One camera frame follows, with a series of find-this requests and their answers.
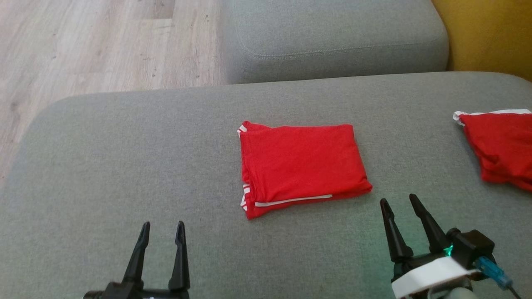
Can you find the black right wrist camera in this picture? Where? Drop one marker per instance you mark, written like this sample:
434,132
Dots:
474,245

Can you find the grey fabric sofa seat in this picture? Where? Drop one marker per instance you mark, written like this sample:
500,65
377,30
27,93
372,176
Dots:
124,166

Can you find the grey fabric sofa section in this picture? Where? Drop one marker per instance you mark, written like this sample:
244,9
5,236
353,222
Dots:
332,33

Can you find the red shirt white striped sleeves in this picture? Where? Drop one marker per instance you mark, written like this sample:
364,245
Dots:
299,162

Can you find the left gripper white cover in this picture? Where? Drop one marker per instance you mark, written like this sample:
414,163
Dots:
145,294

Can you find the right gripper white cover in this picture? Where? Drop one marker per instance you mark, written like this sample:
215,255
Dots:
432,276

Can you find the red shorts with white trim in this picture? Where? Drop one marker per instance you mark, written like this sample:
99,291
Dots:
503,145

